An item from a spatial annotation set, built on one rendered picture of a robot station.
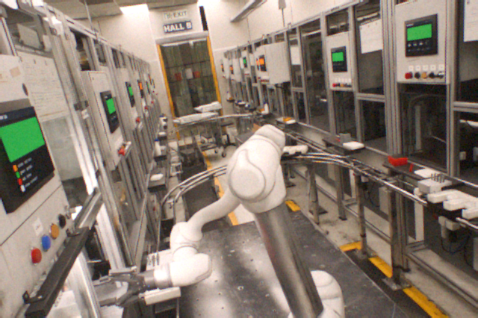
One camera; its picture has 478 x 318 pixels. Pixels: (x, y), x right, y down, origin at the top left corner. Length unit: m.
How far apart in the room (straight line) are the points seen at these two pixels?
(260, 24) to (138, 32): 3.09
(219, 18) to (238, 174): 8.87
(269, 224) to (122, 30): 8.82
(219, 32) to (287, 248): 8.81
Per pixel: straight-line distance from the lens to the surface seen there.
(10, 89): 0.95
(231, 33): 9.66
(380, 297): 1.71
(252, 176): 0.87
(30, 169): 0.86
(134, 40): 9.53
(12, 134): 0.83
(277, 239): 1.00
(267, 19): 9.91
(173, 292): 1.57
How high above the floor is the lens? 1.73
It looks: 16 degrees down
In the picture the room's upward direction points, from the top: 10 degrees counter-clockwise
